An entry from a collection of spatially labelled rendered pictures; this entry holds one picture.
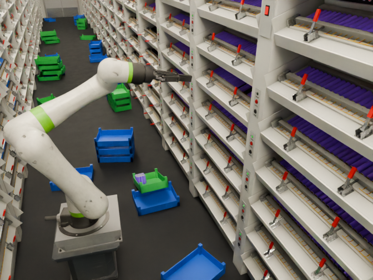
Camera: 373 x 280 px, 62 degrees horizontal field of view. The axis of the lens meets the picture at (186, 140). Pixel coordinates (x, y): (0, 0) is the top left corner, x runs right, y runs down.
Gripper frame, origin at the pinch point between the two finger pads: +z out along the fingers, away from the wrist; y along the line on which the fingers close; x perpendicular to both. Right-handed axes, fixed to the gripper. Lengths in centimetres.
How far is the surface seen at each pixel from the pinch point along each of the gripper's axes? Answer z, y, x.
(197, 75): 21.5, -30.0, -6.2
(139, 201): 1, -40, -105
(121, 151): -2, -95, -95
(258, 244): 35, 48, -65
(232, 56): 20.3, 4.5, 13.8
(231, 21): 12.8, 8.2, 29.0
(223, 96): 22.8, 1.8, -7.1
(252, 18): 16.2, 18.3, 32.3
